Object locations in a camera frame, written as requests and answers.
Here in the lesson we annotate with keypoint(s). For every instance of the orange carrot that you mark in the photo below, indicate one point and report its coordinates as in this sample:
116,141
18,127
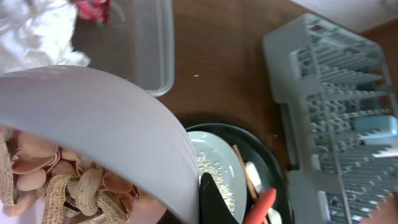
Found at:
260,209

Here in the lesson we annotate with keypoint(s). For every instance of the pile of white rice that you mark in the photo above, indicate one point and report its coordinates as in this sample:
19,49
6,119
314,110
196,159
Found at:
216,170

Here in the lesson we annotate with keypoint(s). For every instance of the red snack wrapper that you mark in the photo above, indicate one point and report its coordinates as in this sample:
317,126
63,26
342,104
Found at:
93,10

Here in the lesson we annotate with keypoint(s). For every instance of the white tissue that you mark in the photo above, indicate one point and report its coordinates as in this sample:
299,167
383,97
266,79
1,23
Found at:
38,34

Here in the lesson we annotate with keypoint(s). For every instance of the grey plate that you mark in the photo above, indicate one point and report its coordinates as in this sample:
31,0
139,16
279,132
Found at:
217,149

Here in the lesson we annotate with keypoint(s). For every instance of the peanut shells pile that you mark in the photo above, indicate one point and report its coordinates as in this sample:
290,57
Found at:
74,189

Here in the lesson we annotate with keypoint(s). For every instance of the clear plastic waste bin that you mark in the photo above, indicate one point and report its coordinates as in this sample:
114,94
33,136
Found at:
137,43

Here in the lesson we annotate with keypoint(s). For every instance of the white plastic fork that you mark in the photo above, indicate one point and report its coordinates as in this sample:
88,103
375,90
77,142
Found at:
273,216

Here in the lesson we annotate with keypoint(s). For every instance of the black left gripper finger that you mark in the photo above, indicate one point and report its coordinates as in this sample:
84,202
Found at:
213,209

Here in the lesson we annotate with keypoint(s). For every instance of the round black serving tray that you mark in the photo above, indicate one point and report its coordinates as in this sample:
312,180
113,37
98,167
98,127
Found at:
254,150

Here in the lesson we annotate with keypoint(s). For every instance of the pink bowl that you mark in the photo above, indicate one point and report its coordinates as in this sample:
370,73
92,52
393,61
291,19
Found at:
111,121

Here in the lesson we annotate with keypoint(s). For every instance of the wooden chopstick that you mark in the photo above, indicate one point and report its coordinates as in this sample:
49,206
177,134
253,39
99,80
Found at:
249,184

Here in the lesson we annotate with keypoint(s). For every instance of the grey dishwasher rack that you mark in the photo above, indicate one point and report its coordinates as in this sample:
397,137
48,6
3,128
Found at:
323,76

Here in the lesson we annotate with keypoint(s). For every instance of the light blue cup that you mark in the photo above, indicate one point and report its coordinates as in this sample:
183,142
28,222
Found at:
381,129

